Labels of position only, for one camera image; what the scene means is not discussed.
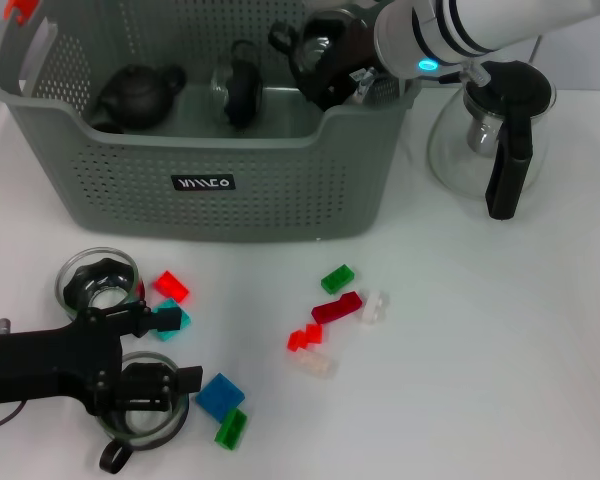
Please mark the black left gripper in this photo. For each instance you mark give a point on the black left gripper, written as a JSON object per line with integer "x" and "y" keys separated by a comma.
{"x": 45, "y": 365}

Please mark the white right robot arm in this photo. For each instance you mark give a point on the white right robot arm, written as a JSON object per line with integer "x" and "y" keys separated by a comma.
{"x": 505, "y": 20}

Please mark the clear translucent toy brick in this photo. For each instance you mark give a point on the clear translucent toy brick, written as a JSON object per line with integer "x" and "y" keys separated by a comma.
{"x": 314, "y": 363}

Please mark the glass teacup black holder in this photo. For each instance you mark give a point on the glass teacup black holder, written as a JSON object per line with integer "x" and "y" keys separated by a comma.
{"x": 145, "y": 425}
{"x": 80, "y": 280}
{"x": 315, "y": 50}
{"x": 242, "y": 90}

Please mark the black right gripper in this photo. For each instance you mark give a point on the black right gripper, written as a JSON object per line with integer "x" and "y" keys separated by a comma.
{"x": 359, "y": 47}

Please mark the blue toy brick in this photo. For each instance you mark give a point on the blue toy brick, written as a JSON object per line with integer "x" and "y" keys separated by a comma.
{"x": 220, "y": 395}

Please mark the dark red toy brick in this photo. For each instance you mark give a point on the dark red toy brick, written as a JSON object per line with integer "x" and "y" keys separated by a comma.
{"x": 337, "y": 307}

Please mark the grey perforated storage bin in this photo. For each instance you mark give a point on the grey perforated storage bin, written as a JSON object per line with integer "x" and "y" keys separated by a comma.
{"x": 230, "y": 215}

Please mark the white toy brick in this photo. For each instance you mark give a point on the white toy brick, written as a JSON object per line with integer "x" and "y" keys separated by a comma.
{"x": 374, "y": 306}

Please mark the dark clay teapot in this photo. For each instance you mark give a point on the dark clay teapot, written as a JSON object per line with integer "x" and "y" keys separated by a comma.
{"x": 135, "y": 95}

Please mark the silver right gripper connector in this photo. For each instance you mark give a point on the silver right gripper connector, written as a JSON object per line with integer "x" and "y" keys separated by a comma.
{"x": 365, "y": 85}

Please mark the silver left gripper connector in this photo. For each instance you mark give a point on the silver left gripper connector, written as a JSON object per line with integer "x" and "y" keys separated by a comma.
{"x": 3, "y": 326}

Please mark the red stepped toy brick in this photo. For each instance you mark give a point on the red stepped toy brick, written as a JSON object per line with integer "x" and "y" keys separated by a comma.
{"x": 305, "y": 338}

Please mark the bright red toy brick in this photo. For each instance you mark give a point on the bright red toy brick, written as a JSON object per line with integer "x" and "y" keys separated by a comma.
{"x": 170, "y": 286}

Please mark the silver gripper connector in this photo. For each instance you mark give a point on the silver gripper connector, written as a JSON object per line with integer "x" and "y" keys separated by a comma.
{"x": 3, "y": 326}
{"x": 365, "y": 85}

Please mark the green toy brick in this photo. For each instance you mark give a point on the green toy brick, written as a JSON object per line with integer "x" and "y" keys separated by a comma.
{"x": 231, "y": 429}
{"x": 337, "y": 279}

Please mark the teal toy brick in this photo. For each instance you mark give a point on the teal toy brick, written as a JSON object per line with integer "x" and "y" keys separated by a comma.
{"x": 172, "y": 332}

